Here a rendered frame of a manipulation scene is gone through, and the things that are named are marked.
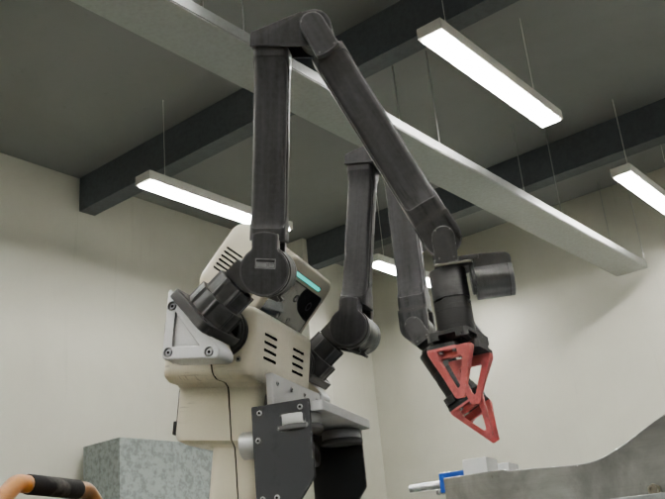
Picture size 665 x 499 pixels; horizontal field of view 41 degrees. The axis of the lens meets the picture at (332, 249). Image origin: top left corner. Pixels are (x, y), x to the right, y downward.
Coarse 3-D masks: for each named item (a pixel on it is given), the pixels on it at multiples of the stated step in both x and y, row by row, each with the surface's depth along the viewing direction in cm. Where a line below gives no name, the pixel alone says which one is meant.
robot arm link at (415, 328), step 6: (408, 318) 169; (414, 318) 169; (408, 324) 169; (414, 324) 169; (420, 324) 168; (408, 330) 169; (414, 330) 168; (420, 330) 168; (426, 330) 167; (480, 330) 169; (414, 336) 168; (420, 336) 167; (426, 336) 167; (414, 342) 168; (420, 342) 167; (426, 342) 168; (420, 348) 169; (426, 348) 171
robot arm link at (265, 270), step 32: (256, 32) 137; (288, 32) 137; (256, 64) 138; (288, 64) 138; (256, 96) 138; (288, 96) 139; (256, 128) 138; (288, 128) 139; (256, 160) 138; (288, 160) 139; (256, 192) 137; (288, 192) 140; (256, 224) 136; (288, 224) 140; (256, 256) 134; (256, 288) 134
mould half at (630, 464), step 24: (648, 432) 109; (624, 456) 110; (648, 456) 108; (456, 480) 119; (480, 480) 117; (504, 480) 116; (528, 480) 114; (552, 480) 113; (576, 480) 112; (600, 480) 110; (624, 480) 109; (648, 480) 108
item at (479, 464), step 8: (464, 464) 125; (472, 464) 125; (480, 464) 124; (488, 464) 124; (496, 464) 127; (448, 472) 126; (456, 472) 126; (464, 472) 125; (472, 472) 124; (440, 480) 127; (416, 488) 130; (424, 488) 129; (432, 488) 129; (440, 488) 126
